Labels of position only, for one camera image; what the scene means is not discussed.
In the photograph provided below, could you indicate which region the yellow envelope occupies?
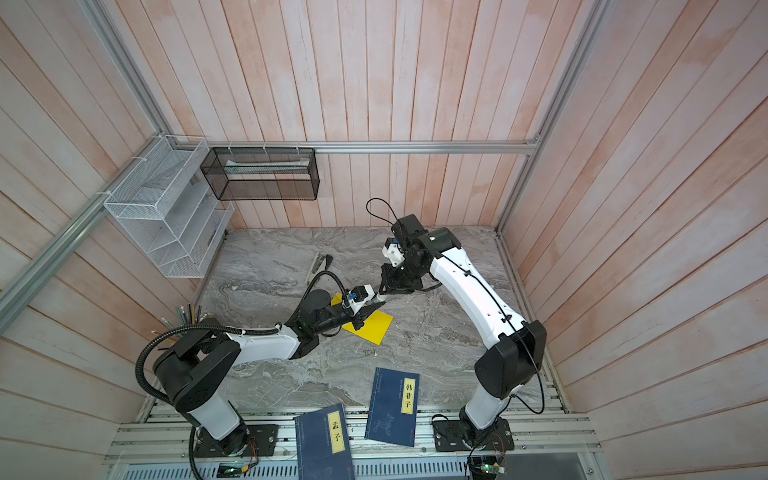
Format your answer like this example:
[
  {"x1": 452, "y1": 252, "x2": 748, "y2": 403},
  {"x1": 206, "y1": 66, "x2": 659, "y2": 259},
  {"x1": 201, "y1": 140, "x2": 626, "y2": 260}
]
[{"x1": 323, "y1": 310, "x2": 393, "y2": 345}]

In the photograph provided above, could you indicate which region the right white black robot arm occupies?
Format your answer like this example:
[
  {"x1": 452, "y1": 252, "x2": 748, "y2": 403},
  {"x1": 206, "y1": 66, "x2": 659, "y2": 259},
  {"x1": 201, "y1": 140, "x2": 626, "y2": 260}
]
[{"x1": 377, "y1": 214, "x2": 547, "y2": 449}]

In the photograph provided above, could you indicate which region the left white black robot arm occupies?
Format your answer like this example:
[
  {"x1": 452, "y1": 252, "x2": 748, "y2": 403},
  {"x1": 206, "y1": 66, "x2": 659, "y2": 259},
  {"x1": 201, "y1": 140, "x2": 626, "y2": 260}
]
[{"x1": 135, "y1": 270, "x2": 385, "y2": 456}]

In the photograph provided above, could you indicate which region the blue book on table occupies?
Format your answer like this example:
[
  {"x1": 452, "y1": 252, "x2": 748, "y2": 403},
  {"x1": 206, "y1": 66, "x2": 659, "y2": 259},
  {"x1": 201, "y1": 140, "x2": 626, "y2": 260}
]
[{"x1": 365, "y1": 367, "x2": 420, "y2": 447}]

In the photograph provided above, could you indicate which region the pen holder with pencils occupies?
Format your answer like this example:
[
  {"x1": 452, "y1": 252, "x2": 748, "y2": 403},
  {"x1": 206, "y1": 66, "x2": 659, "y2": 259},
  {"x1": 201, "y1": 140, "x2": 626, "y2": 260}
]
[{"x1": 152, "y1": 303, "x2": 206, "y2": 336}]

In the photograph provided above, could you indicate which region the black mesh basket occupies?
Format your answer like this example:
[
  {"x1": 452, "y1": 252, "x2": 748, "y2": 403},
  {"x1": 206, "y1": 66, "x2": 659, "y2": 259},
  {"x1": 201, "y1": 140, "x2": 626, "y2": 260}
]
[{"x1": 201, "y1": 146, "x2": 320, "y2": 201}]

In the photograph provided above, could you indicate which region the blue book on rail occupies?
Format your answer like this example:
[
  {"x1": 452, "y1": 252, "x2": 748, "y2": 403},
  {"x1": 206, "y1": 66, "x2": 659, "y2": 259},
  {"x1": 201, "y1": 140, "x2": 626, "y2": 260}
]
[{"x1": 295, "y1": 404, "x2": 355, "y2": 480}]

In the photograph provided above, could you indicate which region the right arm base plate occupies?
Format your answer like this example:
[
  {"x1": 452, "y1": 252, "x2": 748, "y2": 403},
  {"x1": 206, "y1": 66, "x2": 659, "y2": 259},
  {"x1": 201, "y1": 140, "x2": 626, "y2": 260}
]
[{"x1": 430, "y1": 414, "x2": 515, "y2": 453}]

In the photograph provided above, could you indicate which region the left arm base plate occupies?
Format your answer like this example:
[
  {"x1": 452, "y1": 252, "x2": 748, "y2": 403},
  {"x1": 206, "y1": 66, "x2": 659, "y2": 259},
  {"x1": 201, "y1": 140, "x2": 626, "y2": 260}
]
[{"x1": 192, "y1": 424, "x2": 278, "y2": 458}]

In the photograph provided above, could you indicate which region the aluminium frame rail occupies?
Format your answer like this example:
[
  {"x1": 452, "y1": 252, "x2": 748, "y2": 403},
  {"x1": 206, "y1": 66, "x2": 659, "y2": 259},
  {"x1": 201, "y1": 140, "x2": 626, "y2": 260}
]
[{"x1": 206, "y1": 140, "x2": 539, "y2": 154}]

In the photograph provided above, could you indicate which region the white wire mesh shelf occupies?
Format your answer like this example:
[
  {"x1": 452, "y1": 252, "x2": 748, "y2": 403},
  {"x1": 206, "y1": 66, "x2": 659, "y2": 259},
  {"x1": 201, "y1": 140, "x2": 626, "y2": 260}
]
[{"x1": 104, "y1": 135, "x2": 234, "y2": 279}]

